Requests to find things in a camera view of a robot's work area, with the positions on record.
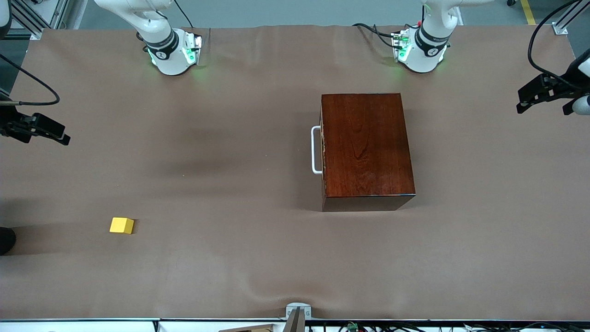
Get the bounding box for grey metal post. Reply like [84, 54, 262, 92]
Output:
[282, 308, 306, 332]

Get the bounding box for black base cable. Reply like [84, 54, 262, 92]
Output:
[353, 22, 398, 38]
[172, 0, 191, 29]
[372, 25, 396, 49]

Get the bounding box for wooden drawer with white handle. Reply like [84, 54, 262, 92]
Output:
[311, 105, 327, 199]

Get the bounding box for brown table cloth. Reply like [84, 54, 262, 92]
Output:
[0, 25, 590, 321]

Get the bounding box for black round object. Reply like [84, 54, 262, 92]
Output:
[0, 227, 17, 255]

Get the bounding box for grey clamp bracket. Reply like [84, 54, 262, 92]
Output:
[285, 302, 312, 320]

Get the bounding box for white table edge rail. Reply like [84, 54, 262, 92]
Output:
[0, 318, 590, 332]

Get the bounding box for aluminium frame with black bars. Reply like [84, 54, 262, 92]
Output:
[8, 0, 70, 41]

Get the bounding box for dark brown wooden cabinet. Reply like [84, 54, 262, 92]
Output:
[320, 92, 416, 213]

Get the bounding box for yellow block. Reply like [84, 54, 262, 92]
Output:
[109, 217, 135, 235]

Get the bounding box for light wooden board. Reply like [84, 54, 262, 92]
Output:
[218, 324, 276, 332]

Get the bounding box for aluminium profile with bracket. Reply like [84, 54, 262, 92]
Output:
[552, 0, 590, 36]

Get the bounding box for tangled black cables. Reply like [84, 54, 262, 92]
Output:
[308, 321, 590, 332]

